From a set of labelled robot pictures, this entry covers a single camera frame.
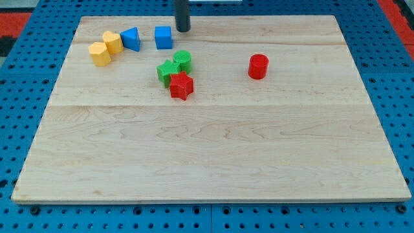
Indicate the light wooden board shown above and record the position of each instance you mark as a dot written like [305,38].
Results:
[305,133]

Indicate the red star block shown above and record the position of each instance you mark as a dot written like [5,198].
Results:
[181,85]

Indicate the green star block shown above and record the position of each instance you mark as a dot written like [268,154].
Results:
[165,70]

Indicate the green cylinder block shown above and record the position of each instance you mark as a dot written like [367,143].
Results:
[183,58]

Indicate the red cylinder block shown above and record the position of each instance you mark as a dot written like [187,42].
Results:
[258,65]

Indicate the blue cube block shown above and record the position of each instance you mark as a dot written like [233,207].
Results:
[163,37]

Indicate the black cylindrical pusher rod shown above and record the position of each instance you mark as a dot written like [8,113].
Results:
[182,15]

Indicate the blue triangle block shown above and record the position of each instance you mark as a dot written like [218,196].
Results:
[130,39]

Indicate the yellow heart block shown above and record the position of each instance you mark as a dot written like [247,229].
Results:
[113,42]

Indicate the yellow hexagon block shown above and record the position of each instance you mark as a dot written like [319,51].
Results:
[99,54]

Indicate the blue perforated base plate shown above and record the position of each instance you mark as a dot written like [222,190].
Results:
[32,66]

